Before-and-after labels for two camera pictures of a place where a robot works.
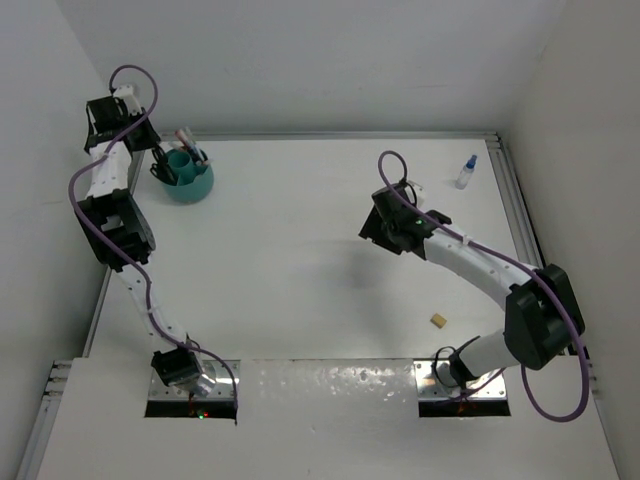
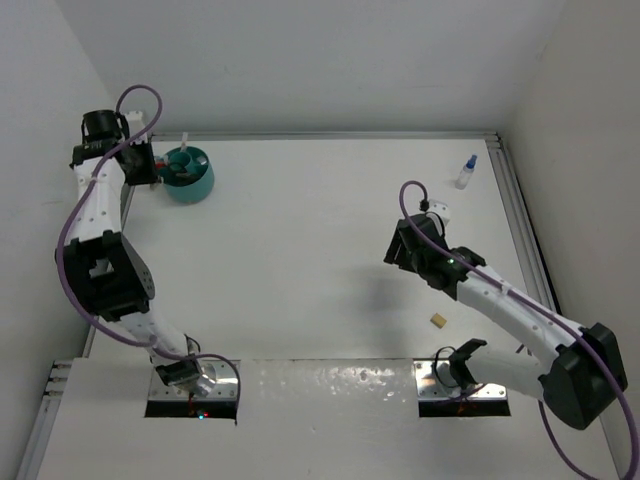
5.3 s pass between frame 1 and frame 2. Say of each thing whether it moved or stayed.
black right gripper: moved
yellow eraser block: stayed
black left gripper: moved
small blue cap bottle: stayed
